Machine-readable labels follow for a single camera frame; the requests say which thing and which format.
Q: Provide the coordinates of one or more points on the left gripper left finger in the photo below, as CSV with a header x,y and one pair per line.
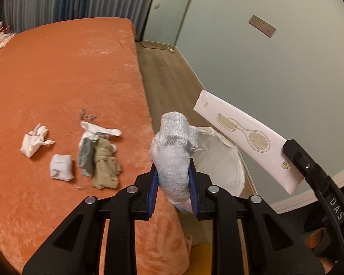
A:
x,y
74,247

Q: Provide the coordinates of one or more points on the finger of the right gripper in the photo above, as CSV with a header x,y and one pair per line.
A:
x,y
325,190

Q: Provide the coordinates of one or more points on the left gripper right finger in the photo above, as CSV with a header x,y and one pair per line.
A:
x,y
247,233

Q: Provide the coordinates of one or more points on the white comb package envelope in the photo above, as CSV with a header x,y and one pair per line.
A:
x,y
261,143

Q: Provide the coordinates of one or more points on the beige knotted stocking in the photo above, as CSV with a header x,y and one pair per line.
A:
x,y
107,167

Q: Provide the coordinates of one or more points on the white glove red trim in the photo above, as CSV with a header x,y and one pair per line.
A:
x,y
34,139

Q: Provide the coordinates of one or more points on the light grey sock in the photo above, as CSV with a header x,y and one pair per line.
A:
x,y
171,150

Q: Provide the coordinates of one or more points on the white bag lined trash bin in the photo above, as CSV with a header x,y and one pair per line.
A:
x,y
217,156

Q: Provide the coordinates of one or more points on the small white rolled sock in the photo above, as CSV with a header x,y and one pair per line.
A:
x,y
61,167

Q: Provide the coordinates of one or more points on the orange plush bed blanket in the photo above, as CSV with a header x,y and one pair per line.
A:
x,y
47,76

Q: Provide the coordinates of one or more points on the bedside clutter items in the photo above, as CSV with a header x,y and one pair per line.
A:
x,y
4,29

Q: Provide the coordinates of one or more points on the gold framed standing mirror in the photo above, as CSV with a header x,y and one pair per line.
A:
x,y
164,23

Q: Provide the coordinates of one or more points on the grey blue curtains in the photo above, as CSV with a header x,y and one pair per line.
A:
x,y
22,15

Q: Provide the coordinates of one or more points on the wall switch plate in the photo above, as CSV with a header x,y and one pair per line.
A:
x,y
262,26

